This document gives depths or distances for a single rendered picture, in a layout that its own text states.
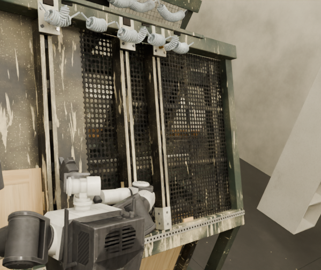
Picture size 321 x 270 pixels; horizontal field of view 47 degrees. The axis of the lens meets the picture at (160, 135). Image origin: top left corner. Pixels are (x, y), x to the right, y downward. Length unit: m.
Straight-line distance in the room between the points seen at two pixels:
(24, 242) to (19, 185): 0.58
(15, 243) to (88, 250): 0.20
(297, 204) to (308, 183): 0.32
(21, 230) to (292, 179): 4.12
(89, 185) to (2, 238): 0.30
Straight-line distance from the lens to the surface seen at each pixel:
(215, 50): 2.65
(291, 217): 5.02
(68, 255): 1.22
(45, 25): 1.77
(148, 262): 2.68
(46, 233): 1.21
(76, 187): 1.28
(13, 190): 1.69
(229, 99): 2.76
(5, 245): 1.19
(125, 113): 1.97
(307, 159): 4.84
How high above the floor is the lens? 2.04
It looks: 18 degrees down
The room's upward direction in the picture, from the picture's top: 18 degrees clockwise
